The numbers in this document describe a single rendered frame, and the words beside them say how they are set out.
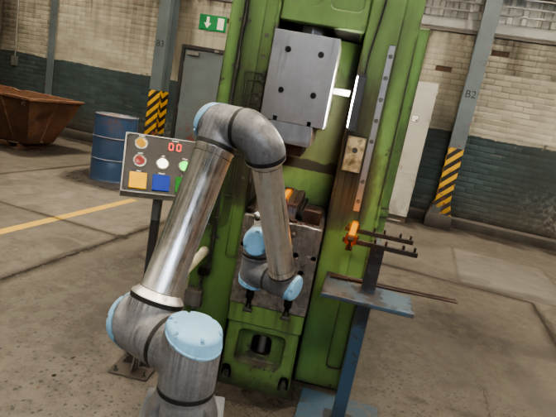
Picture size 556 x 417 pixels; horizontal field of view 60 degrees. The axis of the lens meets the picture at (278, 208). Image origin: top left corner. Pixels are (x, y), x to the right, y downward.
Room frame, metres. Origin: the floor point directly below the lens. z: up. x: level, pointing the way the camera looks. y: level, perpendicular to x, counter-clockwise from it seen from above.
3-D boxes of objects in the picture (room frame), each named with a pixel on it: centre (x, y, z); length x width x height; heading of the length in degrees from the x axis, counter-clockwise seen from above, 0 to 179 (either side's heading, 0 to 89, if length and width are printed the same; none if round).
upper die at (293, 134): (2.45, -0.01, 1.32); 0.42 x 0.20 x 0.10; 174
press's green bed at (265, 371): (2.46, -0.06, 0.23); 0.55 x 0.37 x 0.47; 174
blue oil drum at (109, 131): (6.51, 2.36, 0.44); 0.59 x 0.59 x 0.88
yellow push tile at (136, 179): (2.07, 0.63, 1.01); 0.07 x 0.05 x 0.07; 109
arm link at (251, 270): (1.60, 0.04, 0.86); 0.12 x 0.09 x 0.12; 58
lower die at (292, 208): (2.45, -0.01, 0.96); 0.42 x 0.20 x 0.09; 174
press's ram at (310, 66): (2.45, -0.05, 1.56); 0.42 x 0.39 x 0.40; 174
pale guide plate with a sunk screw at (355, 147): (2.35, -0.31, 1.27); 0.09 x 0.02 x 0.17; 84
